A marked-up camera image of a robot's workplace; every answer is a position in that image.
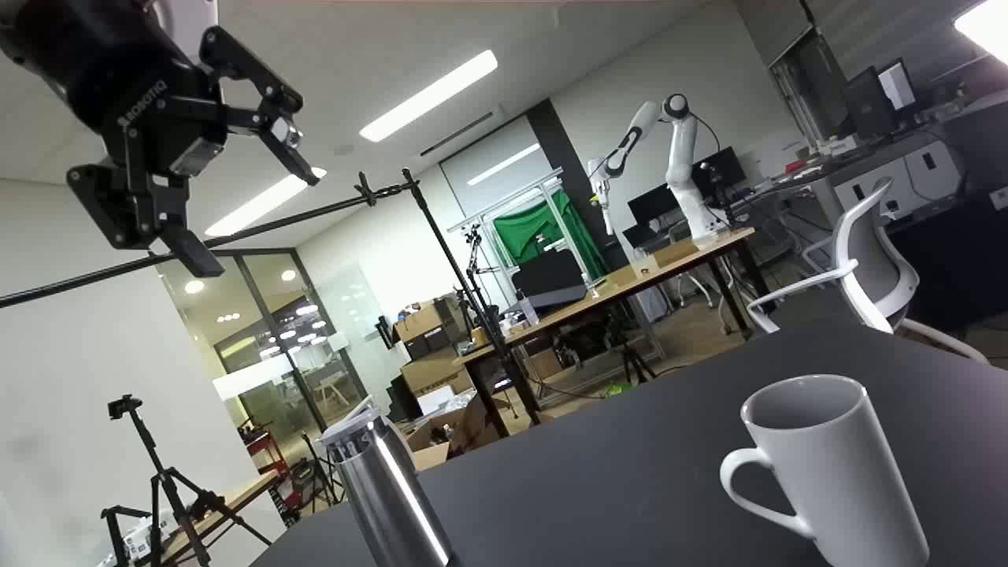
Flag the long wooden work table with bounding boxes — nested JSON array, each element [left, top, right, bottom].
[[456, 224, 764, 430]]

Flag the black camera tripod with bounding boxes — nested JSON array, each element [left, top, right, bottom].
[[97, 391, 279, 567]]

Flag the green hanging cloth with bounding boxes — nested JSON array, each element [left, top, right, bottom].
[[489, 190, 608, 285]]

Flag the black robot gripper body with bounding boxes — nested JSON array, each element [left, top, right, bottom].
[[0, 0, 231, 178]]

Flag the black computer monitor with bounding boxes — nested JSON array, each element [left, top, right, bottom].
[[624, 184, 695, 256]]

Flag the long ceiling light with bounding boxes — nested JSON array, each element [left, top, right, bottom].
[[202, 163, 330, 242], [355, 46, 506, 144]]

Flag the black upright stand pole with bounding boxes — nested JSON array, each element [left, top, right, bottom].
[[399, 168, 546, 430]]

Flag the lit desktop monitor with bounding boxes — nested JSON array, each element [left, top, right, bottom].
[[874, 57, 924, 118]]

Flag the white ceramic mug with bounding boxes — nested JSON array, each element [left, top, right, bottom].
[[714, 371, 932, 567]]

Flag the black boom pole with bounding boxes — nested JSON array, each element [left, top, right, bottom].
[[0, 171, 426, 311]]

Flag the stacked cardboard boxes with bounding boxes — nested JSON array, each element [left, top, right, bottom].
[[390, 297, 472, 399]]

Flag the black equipment case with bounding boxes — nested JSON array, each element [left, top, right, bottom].
[[511, 245, 590, 309]]

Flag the white office chair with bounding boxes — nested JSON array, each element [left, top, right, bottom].
[[745, 184, 992, 364]]

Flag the white cabinet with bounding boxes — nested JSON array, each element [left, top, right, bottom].
[[831, 139, 966, 224]]

